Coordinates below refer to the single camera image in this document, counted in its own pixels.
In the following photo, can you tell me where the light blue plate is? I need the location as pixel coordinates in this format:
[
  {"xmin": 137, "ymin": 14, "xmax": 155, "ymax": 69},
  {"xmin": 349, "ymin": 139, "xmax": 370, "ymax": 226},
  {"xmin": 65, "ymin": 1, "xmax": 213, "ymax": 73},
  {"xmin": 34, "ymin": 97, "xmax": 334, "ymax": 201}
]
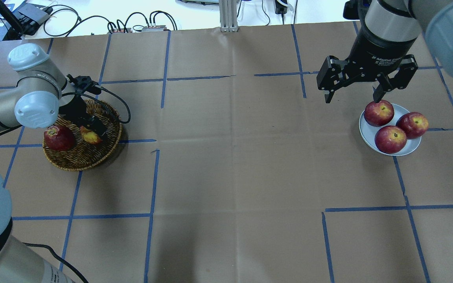
[{"xmin": 358, "ymin": 102, "xmax": 428, "ymax": 156}]

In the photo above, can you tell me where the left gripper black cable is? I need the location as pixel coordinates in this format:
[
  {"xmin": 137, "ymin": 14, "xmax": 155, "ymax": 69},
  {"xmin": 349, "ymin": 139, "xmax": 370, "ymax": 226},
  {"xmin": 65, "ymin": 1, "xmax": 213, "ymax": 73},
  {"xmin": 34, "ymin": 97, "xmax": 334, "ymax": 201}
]
[{"xmin": 66, "ymin": 75, "xmax": 132, "ymax": 125}]

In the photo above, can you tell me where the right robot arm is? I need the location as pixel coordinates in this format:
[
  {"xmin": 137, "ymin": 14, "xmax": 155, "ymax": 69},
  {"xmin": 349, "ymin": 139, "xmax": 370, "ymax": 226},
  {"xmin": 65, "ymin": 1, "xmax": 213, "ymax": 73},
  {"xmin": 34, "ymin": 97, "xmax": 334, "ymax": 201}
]
[{"xmin": 317, "ymin": 0, "xmax": 453, "ymax": 103}]

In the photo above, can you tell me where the red apple on plate far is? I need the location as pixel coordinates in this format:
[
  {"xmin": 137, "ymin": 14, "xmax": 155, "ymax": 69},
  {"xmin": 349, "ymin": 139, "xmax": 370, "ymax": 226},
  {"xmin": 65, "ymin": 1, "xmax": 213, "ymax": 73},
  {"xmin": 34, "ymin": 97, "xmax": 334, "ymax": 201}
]
[{"xmin": 396, "ymin": 112, "xmax": 429, "ymax": 140}]

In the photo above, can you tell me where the black power adapter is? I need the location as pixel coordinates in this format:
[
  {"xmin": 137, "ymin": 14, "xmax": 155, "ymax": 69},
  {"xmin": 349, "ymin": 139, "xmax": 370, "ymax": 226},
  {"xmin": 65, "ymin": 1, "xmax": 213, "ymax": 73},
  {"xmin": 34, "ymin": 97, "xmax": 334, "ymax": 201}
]
[{"xmin": 16, "ymin": 3, "xmax": 53, "ymax": 25}]

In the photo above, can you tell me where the dark red apple in basket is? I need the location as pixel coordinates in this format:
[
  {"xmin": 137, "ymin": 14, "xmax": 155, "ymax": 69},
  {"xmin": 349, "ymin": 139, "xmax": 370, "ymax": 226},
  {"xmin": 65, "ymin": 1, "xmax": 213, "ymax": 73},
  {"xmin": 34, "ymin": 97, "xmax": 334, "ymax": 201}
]
[{"xmin": 44, "ymin": 125, "xmax": 76, "ymax": 152}]

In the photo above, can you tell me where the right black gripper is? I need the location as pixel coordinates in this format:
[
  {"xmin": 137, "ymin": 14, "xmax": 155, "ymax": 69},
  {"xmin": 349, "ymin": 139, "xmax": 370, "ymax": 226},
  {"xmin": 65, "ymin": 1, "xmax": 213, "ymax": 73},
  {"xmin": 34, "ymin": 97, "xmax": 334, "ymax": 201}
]
[{"xmin": 317, "ymin": 28, "xmax": 418, "ymax": 104}]

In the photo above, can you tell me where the red yellow apple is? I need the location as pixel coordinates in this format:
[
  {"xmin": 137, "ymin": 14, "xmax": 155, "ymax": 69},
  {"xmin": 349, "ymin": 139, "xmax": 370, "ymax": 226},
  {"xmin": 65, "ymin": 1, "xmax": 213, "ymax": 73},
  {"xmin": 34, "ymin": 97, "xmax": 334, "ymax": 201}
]
[{"xmin": 79, "ymin": 126, "xmax": 103, "ymax": 145}]

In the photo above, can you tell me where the woven wicker basket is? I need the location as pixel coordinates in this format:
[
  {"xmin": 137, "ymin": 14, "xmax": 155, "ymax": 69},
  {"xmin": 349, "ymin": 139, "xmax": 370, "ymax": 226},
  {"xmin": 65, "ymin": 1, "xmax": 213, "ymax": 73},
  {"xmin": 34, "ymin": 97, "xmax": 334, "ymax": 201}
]
[{"xmin": 42, "ymin": 99, "xmax": 123, "ymax": 171}]

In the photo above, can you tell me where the red apple on plate side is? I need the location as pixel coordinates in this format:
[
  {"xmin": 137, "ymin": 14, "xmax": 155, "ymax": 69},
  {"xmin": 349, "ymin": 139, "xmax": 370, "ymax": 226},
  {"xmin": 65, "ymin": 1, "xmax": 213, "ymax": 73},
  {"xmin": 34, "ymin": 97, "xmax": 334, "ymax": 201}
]
[{"xmin": 364, "ymin": 100, "xmax": 395, "ymax": 127}]

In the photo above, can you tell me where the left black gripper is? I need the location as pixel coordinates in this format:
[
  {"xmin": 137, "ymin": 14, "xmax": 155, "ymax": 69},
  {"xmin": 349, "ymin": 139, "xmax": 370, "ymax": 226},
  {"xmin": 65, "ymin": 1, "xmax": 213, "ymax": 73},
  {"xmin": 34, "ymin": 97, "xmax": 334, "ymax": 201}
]
[{"xmin": 59, "ymin": 74, "xmax": 107, "ymax": 136}]

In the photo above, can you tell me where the aluminium frame post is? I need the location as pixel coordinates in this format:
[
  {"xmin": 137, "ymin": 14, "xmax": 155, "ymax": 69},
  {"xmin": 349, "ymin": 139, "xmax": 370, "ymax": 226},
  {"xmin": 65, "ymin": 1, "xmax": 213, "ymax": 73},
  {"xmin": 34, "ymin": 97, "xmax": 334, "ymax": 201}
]
[{"xmin": 219, "ymin": 0, "xmax": 239, "ymax": 32}]

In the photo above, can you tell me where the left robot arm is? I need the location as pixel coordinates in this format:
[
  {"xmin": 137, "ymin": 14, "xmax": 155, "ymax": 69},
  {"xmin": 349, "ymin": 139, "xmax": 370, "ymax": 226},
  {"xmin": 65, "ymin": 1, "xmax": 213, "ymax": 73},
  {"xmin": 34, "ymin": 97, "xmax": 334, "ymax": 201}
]
[{"xmin": 0, "ymin": 43, "xmax": 107, "ymax": 283}]

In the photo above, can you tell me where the red apple on plate near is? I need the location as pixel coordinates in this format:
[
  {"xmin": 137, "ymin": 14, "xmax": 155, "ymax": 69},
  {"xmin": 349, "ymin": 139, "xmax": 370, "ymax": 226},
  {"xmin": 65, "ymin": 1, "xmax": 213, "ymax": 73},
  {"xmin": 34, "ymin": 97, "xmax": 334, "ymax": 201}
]
[{"xmin": 374, "ymin": 125, "xmax": 408, "ymax": 154}]

